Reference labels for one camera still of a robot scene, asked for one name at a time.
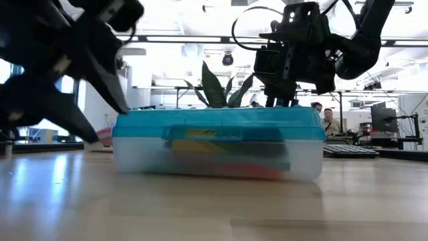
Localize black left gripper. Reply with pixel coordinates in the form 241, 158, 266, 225
0, 0, 130, 145

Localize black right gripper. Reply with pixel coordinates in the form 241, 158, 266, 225
253, 1, 336, 108

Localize blue-lidded clear pencil box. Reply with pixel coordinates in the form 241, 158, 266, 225
112, 106, 327, 183

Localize yellow and green crayon box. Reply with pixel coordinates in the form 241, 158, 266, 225
169, 129, 290, 158

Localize pink and white stapler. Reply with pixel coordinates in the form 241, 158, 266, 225
83, 126, 115, 153

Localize green succulent plant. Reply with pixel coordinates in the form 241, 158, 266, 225
183, 60, 255, 108

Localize black calculator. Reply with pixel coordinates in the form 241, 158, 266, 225
322, 143, 381, 159

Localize black computer monitor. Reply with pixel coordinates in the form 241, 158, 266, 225
370, 102, 399, 133

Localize black overhead beam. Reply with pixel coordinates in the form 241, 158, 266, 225
115, 34, 428, 47

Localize white cabinet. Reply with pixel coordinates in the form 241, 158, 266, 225
397, 93, 428, 151

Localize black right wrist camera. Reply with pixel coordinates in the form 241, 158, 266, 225
253, 46, 286, 76

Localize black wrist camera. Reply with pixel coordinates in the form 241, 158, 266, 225
72, 0, 145, 33
253, 46, 286, 76

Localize black hanging camera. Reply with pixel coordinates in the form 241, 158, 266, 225
221, 52, 235, 67

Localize black right arm cable loop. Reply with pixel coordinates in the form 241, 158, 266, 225
231, 5, 285, 52

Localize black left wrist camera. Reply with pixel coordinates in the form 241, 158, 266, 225
72, 0, 145, 33

